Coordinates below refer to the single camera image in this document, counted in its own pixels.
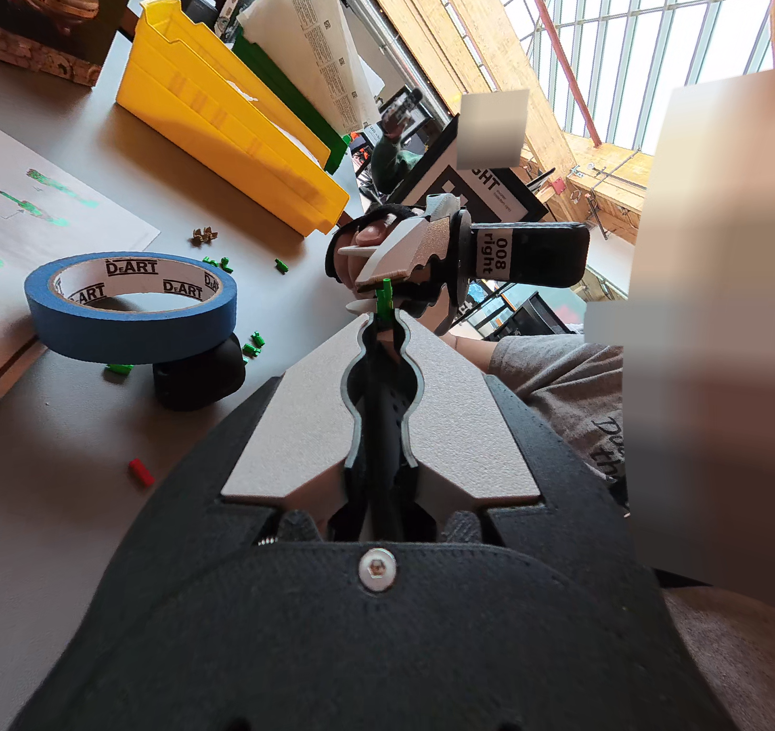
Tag lego instruction booklet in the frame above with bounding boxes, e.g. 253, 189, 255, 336
0, 130, 162, 399

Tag white printed paper bags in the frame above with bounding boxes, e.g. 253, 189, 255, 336
236, 0, 385, 138

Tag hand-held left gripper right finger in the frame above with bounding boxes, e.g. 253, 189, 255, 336
395, 310, 543, 539

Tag black framed marker sign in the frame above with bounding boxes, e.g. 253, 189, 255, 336
402, 116, 549, 223

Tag yellow plastic bin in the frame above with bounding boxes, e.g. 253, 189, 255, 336
115, 0, 351, 238

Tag blue masking tape roll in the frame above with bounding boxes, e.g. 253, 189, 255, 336
24, 251, 238, 365

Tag green plastic bin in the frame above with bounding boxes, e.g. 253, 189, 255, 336
232, 34, 351, 176

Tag person's right hand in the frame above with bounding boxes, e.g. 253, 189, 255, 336
333, 216, 403, 296

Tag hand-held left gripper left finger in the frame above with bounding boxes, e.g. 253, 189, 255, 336
219, 312, 373, 539

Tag black round object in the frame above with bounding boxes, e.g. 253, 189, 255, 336
153, 334, 248, 412

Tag scattered green lego pieces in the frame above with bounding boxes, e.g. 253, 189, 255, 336
104, 255, 290, 377

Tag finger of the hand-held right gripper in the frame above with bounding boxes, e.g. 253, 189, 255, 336
354, 215, 454, 288

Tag crumpled white paper bag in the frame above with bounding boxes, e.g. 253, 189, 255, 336
227, 80, 325, 168

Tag person's right forearm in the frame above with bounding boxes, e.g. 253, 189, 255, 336
445, 331, 506, 376

